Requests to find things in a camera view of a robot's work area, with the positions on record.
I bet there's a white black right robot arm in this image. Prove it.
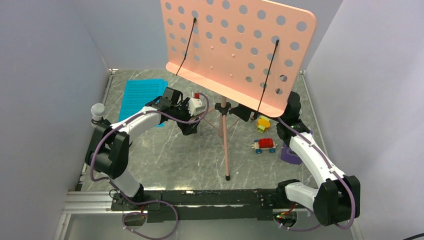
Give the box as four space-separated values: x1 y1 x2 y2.
274 91 361 230

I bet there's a grey microphone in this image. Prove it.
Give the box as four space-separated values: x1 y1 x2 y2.
90 103 111 128

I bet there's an aluminium frame rail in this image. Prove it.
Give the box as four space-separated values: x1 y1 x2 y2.
52 189 364 240

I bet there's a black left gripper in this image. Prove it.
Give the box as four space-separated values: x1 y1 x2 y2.
171 98 201 136

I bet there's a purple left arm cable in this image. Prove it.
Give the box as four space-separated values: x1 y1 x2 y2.
89 92 211 240

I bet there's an orange yellow toy block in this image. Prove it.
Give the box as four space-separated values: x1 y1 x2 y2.
256 115 271 133

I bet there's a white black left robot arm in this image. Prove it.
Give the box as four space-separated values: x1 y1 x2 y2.
85 87 210 210

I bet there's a red wooden toy car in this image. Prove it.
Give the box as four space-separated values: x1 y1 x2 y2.
251 138 277 154

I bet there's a blue sheet music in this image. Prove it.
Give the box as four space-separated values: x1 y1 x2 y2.
118 78 168 122

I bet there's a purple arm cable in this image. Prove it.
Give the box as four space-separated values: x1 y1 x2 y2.
89 92 211 240
273 116 357 232

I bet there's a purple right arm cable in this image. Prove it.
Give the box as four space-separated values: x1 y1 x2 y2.
273 116 357 232

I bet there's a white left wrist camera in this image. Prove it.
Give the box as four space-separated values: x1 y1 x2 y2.
187 93 206 117

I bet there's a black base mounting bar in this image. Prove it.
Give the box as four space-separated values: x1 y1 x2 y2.
109 188 301 223

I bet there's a pink music stand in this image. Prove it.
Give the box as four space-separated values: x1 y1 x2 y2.
160 0 318 181

